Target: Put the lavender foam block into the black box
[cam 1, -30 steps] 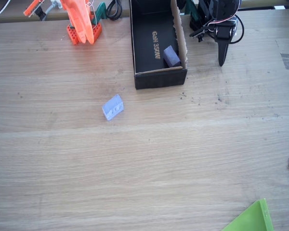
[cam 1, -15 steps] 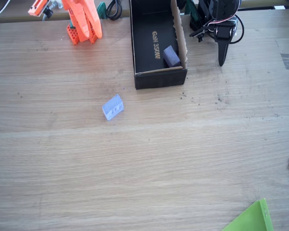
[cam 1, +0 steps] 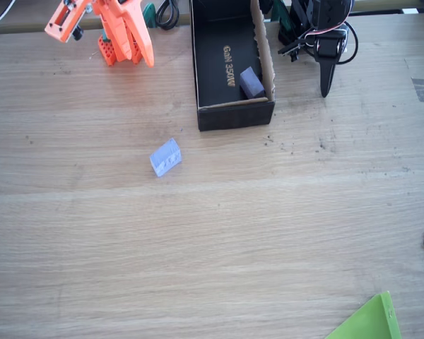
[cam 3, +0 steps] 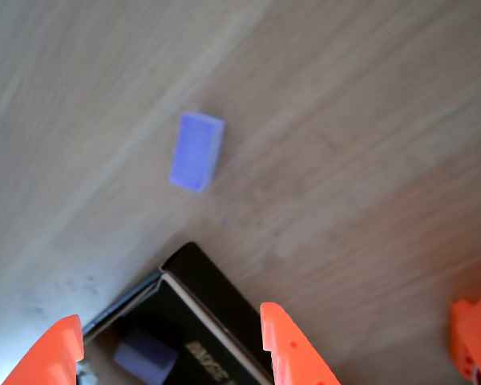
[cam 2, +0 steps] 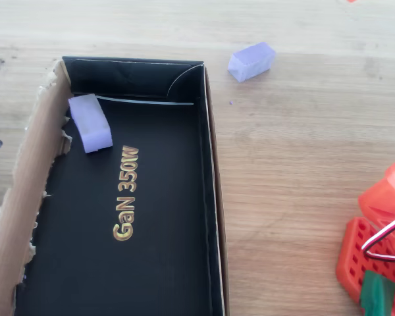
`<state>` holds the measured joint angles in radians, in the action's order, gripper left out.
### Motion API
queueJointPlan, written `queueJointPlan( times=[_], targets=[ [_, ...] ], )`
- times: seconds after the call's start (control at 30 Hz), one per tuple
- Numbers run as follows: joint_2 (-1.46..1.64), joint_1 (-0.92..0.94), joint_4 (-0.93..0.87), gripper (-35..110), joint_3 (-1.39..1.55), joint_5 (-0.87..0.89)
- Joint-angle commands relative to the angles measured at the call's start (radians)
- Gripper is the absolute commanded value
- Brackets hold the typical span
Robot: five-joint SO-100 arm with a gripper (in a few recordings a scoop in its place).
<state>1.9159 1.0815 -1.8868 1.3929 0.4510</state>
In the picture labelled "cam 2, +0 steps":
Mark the purple foam block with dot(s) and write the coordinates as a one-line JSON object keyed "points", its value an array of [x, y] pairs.
{"points": [[90, 125], [251, 61]]}

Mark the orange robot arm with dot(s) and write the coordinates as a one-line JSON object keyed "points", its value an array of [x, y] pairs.
{"points": [[382, 197]]}

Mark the black cardboard box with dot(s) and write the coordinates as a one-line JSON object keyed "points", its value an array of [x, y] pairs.
{"points": [[158, 204]]}

